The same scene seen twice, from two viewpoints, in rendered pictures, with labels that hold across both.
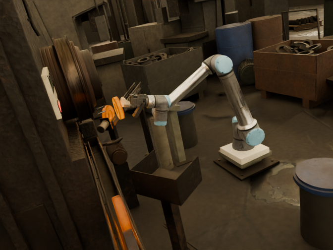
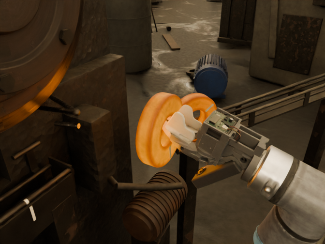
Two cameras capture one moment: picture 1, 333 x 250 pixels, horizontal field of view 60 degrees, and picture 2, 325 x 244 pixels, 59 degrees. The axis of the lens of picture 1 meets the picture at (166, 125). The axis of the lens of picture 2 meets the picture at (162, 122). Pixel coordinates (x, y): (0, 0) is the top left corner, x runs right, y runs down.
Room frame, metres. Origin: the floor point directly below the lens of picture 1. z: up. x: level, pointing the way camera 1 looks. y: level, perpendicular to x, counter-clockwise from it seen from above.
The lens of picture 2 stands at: (1.50, -0.08, 1.14)
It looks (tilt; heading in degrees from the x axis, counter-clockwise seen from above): 30 degrees down; 46
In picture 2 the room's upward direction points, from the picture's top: straight up
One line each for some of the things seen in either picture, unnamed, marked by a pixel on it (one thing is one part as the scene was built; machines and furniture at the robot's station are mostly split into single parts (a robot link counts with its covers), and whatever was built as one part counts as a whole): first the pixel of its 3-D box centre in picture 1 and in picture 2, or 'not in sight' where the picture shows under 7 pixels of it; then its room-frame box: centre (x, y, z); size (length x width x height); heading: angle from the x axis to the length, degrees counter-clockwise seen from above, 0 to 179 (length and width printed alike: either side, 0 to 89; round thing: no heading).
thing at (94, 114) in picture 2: (89, 137); (91, 149); (1.81, 0.52, 0.68); 0.11 x 0.08 x 0.24; 107
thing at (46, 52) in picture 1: (59, 84); not in sight; (1.57, 0.52, 1.11); 0.47 x 0.10 x 0.47; 17
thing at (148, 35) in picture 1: (157, 51); not in sight; (6.04, -0.14, 0.55); 1.10 x 0.53 x 1.10; 37
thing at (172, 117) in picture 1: (175, 131); not in sight; (2.45, -0.07, 0.31); 0.24 x 0.16 x 0.62; 17
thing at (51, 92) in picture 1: (52, 91); not in sight; (1.23, 0.45, 1.15); 0.26 x 0.02 x 0.18; 17
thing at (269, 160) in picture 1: (244, 158); not in sight; (2.17, -0.61, 0.04); 0.40 x 0.40 x 0.08; 21
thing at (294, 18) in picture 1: (297, 22); not in sight; (8.79, -4.44, 0.16); 1.20 x 0.82 x 0.32; 7
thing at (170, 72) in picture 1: (162, 78); not in sight; (4.31, -0.09, 0.39); 1.03 x 0.83 x 0.77; 122
